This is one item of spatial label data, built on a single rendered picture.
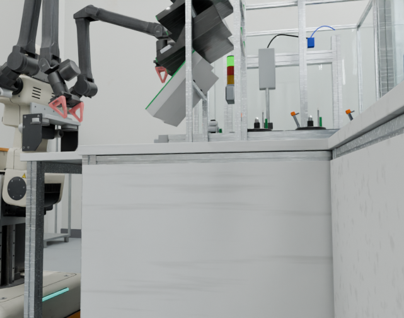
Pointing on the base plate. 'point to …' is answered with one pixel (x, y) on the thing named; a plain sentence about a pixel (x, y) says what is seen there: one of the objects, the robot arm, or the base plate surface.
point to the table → (70, 157)
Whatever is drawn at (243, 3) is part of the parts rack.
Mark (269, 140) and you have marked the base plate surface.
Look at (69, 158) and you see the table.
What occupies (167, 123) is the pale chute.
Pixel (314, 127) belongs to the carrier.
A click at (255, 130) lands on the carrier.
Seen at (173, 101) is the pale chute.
